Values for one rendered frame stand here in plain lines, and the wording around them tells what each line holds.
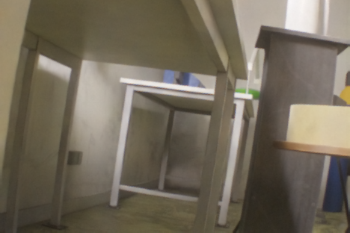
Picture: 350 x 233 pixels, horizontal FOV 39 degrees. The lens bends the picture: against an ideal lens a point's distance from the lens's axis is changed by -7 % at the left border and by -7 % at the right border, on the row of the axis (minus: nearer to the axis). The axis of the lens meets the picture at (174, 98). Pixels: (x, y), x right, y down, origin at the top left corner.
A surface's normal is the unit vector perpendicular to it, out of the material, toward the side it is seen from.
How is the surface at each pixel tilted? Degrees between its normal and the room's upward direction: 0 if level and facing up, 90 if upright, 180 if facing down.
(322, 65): 90
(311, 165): 90
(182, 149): 90
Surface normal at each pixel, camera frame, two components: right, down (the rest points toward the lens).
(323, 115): -0.75, -0.16
